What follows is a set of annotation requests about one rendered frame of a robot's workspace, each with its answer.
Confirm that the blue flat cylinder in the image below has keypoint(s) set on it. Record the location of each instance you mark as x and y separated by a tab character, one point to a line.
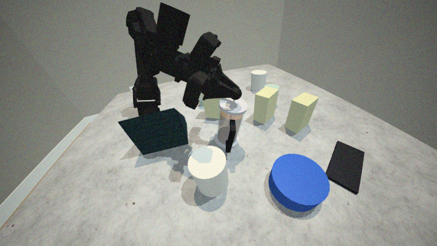
298	182

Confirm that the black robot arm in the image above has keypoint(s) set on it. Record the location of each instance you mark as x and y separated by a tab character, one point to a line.
156	46

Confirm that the glass coffee plunger press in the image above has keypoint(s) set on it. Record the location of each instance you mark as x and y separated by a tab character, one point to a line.
231	115

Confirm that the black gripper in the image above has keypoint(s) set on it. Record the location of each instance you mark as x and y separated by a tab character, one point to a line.
211	81

